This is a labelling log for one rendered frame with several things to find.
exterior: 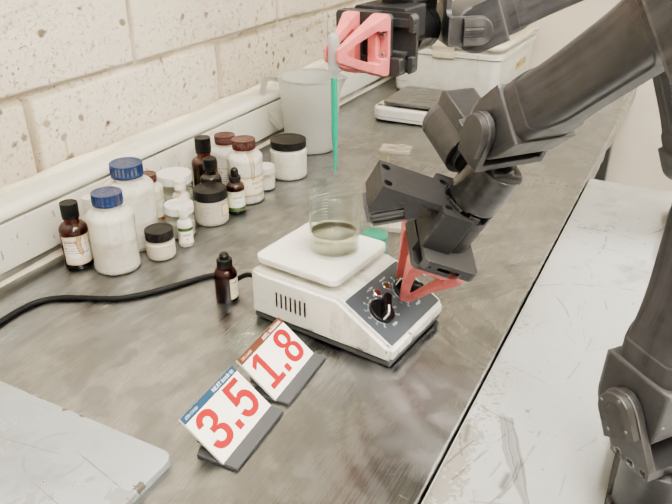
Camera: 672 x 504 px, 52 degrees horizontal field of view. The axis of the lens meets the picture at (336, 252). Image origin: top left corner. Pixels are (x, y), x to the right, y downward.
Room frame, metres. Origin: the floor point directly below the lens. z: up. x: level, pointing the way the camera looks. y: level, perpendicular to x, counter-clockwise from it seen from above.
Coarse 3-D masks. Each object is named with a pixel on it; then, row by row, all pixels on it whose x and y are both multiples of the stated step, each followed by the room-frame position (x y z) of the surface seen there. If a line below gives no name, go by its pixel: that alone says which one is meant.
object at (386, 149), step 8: (384, 144) 1.03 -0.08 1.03; (392, 144) 1.03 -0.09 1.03; (400, 144) 1.02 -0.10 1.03; (384, 152) 1.00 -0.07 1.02; (392, 152) 1.00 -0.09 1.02; (400, 152) 1.00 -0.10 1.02; (408, 152) 0.99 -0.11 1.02; (384, 160) 1.01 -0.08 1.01; (392, 224) 0.99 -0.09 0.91; (400, 224) 0.99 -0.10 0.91; (400, 232) 0.97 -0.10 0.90
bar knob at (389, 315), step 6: (384, 294) 0.68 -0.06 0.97; (390, 294) 0.68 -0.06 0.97; (378, 300) 0.68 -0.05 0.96; (384, 300) 0.67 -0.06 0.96; (390, 300) 0.67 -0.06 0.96; (372, 306) 0.67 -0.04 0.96; (378, 306) 0.67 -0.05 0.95; (384, 306) 0.66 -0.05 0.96; (390, 306) 0.66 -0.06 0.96; (372, 312) 0.66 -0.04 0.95; (378, 312) 0.66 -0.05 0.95; (384, 312) 0.65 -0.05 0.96; (390, 312) 0.65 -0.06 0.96; (378, 318) 0.65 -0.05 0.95; (384, 318) 0.65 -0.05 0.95; (390, 318) 0.66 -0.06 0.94
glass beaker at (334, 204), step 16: (320, 192) 0.77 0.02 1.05; (336, 192) 0.78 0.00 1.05; (352, 192) 0.77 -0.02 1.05; (320, 208) 0.72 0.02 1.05; (336, 208) 0.72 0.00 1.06; (352, 208) 0.73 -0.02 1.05; (320, 224) 0.72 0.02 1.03; (336, 224) 0.72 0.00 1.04; (352, 224) 0.73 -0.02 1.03; (320, 240) 0.72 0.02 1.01; (336, 240) 0.72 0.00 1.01; (352, 240) 0.73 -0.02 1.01; (320, 256) 0.72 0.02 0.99; (336, 256) 0.72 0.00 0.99
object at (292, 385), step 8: (288, 328) 0.66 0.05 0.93; (296, 336) 0.66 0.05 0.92; (304, 344) 0.65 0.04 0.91; (312, 352) 0.65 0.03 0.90; (304, 360) 0.63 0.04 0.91; (312, 360) 0.63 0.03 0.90; (320, 360) 0.63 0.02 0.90; (296, 368) 0.62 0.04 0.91; (304, 368) 0.62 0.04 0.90; (312, 368) 0.62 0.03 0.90; (288, 376) 0.60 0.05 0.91; (296, 376) 0.61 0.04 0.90; (304, 376) 0.61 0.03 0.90; (256, 384) 0.59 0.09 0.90; (288, 384) 0.59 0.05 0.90; (296, 384) 0.59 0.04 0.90; (304, 384) 0.59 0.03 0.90; (264, 392) 0.58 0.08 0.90; (280, 392) 0.58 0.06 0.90; (288, 392) 0.58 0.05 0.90; (296, 392) 0.58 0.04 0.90; (272, 400) 0.57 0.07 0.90; (280, 400) 0.57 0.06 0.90; (288, 400) 0.57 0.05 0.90
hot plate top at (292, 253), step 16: (288, 240) 0.77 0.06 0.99; (304, 240) 0.77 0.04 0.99; (368, 240) 0.77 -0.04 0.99; (272, 256) 0.73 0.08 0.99; (288, 256) 0.73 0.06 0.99; (304, 256) 0.73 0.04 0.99; (352, 256) 0.73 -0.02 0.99; (368, 256) 0.73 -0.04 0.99; (304, 272) 0.69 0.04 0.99; (320, 272) 0.69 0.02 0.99; (336, 272) 0.69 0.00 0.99; (352, 272) 0.70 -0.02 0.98
